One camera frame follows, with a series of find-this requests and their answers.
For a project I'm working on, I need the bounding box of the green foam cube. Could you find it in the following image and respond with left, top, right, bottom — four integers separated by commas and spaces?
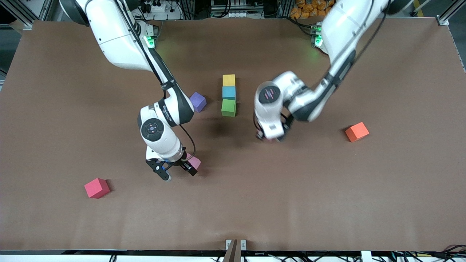
221, 99, 237, 117

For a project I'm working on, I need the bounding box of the purple foam cube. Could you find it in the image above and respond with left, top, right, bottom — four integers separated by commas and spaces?
189, 91, 207, 113

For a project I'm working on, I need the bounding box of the red foam cube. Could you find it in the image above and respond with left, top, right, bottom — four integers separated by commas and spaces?
84, 178, 111, 199

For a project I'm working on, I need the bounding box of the orange foam cube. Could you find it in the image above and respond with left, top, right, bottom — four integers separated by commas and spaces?
345, 122, 370, 143

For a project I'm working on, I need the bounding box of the white power strip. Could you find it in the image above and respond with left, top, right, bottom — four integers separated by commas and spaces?
218, 10, 252, 19
140, 0, 182, 21

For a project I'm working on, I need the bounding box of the orange objects pile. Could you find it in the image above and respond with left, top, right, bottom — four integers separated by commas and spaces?
290, 0, 333, 20

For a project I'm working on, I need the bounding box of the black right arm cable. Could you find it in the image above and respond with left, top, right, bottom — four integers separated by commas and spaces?
115, 0, 197, 162

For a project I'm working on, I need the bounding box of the metal table edge bracket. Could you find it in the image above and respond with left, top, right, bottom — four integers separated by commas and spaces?
225, 239, 247, 251

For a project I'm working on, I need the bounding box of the brown wedge post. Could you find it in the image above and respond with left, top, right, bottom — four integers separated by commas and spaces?
223, 239, 242, 262

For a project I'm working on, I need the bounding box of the aluminium frame post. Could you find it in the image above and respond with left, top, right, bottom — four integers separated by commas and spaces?
0, 0, 55, 29

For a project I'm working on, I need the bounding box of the black cable bundle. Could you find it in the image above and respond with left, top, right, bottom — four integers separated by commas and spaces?
391, 245, 466, 262

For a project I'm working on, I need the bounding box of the aluminium frame corner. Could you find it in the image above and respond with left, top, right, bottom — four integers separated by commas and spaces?
437, 0, 466, 26

